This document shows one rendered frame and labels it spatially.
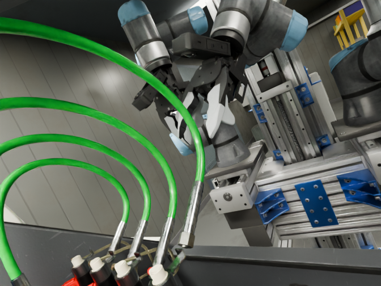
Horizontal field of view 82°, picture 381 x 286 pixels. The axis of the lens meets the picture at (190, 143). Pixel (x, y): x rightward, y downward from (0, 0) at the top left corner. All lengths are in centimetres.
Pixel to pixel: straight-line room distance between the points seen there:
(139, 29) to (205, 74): 23
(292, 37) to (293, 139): 51
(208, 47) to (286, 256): 41
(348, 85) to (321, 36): 736
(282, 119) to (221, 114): 64
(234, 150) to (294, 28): 51
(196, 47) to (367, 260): 43
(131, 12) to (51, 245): 53
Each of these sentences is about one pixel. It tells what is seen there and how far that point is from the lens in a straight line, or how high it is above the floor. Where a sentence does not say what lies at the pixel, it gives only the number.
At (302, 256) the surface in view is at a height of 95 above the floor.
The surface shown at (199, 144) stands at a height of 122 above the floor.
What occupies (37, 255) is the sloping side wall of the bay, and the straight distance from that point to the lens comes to 56.
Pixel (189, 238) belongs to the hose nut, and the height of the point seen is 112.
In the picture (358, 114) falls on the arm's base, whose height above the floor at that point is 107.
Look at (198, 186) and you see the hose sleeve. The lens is 34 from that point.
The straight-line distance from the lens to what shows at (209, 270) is 64.
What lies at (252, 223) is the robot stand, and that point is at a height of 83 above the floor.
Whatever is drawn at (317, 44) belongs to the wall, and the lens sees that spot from 815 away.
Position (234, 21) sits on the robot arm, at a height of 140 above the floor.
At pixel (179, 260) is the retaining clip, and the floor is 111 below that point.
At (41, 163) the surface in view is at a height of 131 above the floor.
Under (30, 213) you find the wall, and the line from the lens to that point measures 206.
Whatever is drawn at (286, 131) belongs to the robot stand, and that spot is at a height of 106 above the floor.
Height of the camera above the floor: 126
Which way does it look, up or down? 5 degrees down
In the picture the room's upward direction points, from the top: 25 degrees counter-clockwise
